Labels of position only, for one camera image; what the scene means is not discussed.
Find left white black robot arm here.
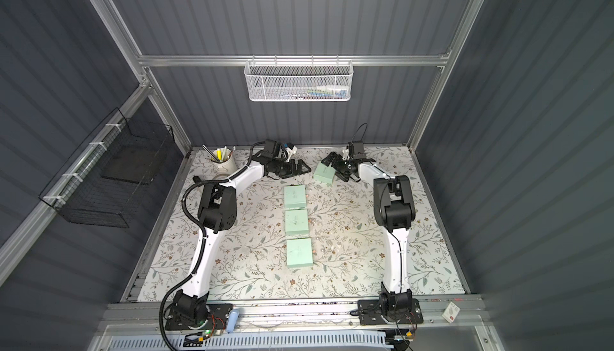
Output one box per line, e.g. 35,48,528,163
158,139,311,329

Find black wire side basket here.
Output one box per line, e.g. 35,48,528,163
39,112,174,229

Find floral table mat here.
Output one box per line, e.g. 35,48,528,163
138,146,465,302

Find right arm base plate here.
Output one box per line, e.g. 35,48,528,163
350,298,424,326

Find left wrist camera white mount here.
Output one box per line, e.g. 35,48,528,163
281,143,297,162

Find mint jewelry box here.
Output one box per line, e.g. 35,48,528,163
313,162,336,185
286,237,313,268
284,185,307,210
285,209,310,236

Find white pen holder cup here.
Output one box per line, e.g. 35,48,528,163
201,145,238,175

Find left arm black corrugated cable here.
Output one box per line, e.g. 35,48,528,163
157,140,267,351

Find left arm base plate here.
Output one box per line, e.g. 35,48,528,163
163,304,234,330

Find blue cylinder on rail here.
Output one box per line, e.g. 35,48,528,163
225,309,240,333

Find white perforated front panel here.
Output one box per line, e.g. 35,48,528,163
107,330,394,351

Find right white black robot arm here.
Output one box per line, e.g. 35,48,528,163
321,141,416,322

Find white square tag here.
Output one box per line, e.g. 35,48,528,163
441,301,461,323

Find white wire wall basket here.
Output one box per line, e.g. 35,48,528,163
244,59,354,102

